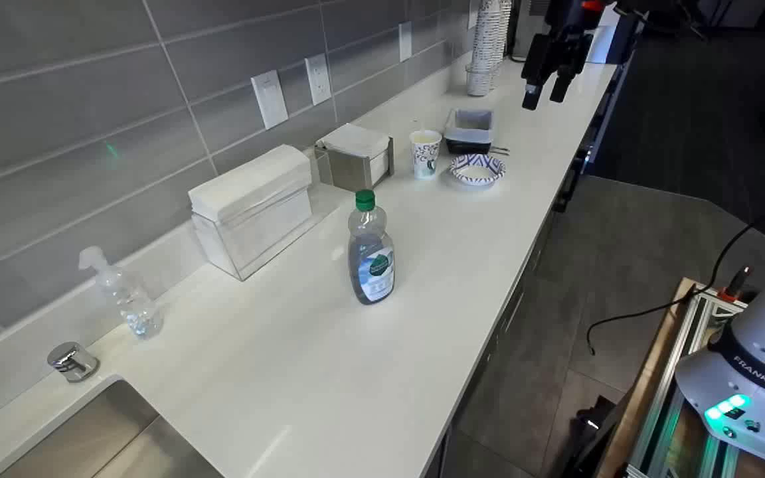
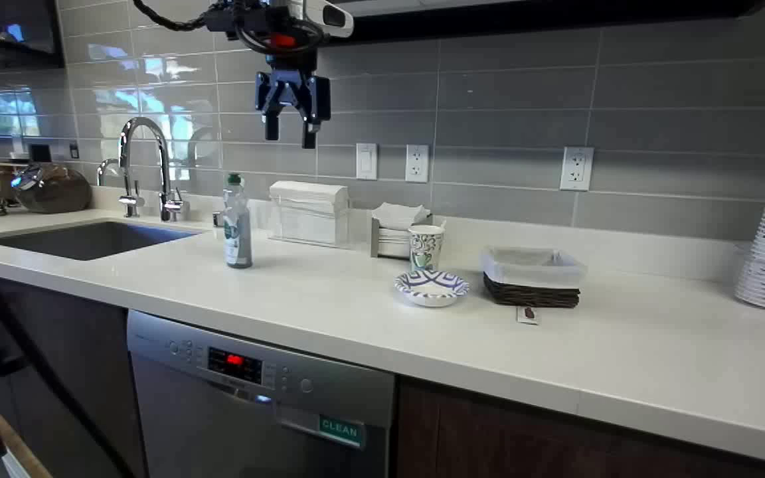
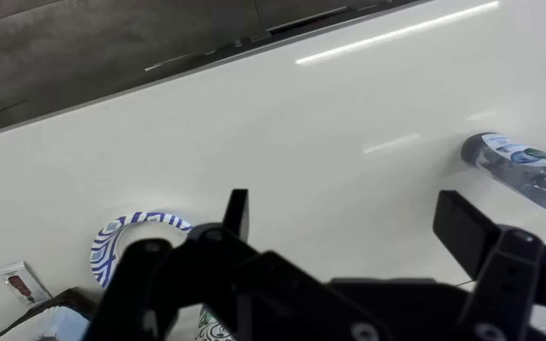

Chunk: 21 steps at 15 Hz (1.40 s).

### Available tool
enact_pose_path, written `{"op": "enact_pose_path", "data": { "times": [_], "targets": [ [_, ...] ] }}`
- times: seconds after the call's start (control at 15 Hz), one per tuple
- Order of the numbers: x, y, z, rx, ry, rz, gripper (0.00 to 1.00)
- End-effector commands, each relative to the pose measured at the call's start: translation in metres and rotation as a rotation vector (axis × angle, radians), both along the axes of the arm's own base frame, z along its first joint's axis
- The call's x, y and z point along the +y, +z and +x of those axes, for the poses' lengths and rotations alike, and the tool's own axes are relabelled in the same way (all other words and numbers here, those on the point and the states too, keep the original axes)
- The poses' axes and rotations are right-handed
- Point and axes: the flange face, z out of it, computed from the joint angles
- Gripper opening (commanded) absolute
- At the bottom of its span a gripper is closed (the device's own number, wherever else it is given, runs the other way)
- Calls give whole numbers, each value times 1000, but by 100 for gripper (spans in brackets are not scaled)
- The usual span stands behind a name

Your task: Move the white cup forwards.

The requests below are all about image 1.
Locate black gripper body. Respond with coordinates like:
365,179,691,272
526,0,598,74

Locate white patterned paper cup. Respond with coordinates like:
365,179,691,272
408,130,440,179

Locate stack of paper cups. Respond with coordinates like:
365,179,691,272
465,0,513,98

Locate dark basket with white liner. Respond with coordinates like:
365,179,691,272
442,108,490,153

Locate blue patterned ceramic bowl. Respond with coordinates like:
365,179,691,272
449,153,505,190

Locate grey napkin holder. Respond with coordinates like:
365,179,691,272
316,121,393,190

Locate dish soap bottle green cap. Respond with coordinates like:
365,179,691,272
345,189,399,307

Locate clear paper towel dispenser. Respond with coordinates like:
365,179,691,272
187,146,312,278

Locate clear spray bottle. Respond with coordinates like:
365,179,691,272
79,246,160,340

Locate stainless steel sink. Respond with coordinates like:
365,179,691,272
0,380,222,478

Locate white wall outlet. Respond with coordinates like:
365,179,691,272
251,70,286,128
399,20,411,61
306,54,331,104

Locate black cable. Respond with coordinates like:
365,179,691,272
585,189,765,359

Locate wooden robot stand frame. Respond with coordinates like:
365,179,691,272
591,278,741,478

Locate metal faucet base plate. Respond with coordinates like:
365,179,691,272
47,341,100,381

